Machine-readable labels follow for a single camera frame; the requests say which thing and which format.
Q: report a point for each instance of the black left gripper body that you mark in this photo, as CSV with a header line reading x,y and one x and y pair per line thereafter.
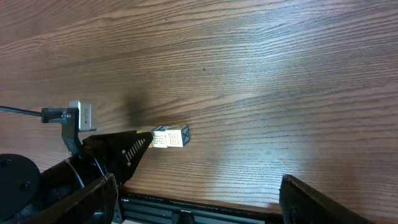
x,y
80,169

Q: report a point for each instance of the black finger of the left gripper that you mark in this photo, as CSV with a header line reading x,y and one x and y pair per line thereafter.
x,y
118,153

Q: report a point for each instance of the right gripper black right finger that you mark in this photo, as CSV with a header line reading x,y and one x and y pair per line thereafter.
x,y
301,203

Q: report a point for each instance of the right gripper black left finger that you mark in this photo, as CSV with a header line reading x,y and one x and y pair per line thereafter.
x,y
93,204

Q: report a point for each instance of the red E wooden block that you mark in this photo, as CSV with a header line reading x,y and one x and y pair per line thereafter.
x,y
159,136

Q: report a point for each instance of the blue X B wooden block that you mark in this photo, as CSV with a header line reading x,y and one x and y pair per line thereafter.
x,y
177,135

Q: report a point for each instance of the yellow S wooden block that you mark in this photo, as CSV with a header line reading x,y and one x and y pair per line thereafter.
x,y
146,129

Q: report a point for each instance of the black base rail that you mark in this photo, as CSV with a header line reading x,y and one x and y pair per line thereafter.
x,y
142,208

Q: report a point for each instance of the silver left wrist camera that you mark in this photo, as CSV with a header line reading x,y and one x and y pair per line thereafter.
x,y
87,120

